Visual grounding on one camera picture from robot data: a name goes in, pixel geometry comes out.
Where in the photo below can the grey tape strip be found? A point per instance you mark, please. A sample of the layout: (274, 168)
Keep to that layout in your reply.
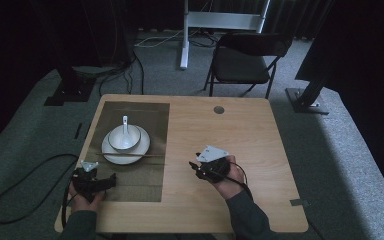
(299, 202)

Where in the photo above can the white ceramic spoon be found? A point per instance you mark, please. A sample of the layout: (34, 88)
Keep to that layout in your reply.
(125, 131)

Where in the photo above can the black folding chair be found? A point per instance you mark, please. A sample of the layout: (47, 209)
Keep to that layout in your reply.
(240, 66)

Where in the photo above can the person's left hand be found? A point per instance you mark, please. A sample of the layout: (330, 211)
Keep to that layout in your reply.
(85, 201)

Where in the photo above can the black stand with square base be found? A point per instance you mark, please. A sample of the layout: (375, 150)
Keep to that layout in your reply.
(70, 91)

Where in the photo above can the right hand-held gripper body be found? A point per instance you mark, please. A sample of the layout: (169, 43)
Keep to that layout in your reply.
(218, 168)

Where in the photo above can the white round plate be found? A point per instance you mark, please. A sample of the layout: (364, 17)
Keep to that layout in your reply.
(125, 159)

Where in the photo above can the grey round table grommet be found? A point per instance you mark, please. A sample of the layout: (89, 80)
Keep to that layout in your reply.
(219, 110)

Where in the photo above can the white bowl with dark rim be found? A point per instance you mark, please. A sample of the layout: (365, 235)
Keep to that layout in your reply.
(124, 140)

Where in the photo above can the black slanted stand with base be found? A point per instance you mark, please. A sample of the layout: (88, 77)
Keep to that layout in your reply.
(308, 101)

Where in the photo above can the person's right hand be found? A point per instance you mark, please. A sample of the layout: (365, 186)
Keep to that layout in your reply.
(231, 185)

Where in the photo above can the white metal stand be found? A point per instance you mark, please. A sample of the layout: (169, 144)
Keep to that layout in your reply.
(213, 20)

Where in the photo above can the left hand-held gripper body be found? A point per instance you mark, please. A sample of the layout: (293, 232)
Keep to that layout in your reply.
(86, 184)

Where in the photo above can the black floor tape strip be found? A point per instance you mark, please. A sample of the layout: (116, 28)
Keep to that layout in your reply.
(78, 130)

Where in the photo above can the dark olive placemat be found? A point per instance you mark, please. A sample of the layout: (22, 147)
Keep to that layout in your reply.
(146, 183)

